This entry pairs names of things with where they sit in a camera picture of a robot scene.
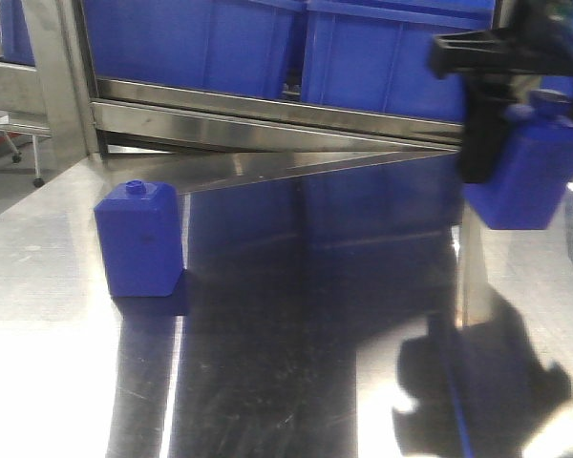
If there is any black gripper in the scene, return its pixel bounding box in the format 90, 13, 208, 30
427, 1, 573, 184

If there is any blue plastic bin left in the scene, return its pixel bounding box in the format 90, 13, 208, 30
83, 1, 305, 99

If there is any blue plastic bin front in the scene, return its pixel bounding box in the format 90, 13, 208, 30
300, 1, 494, 122

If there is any blue plastic bin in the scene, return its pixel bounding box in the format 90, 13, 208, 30
83, 1, 305, 99
300, 1, 494, 122

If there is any rolling metal cart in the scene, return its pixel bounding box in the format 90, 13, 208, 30
0, 111, 51, 188

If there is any stainless steel shelf rack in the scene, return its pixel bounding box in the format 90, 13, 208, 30
0, 1, 464, 162

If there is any blue bottle-shaped part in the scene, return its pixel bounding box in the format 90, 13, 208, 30
463, 89, 573, 230
94, 179, 183, 297

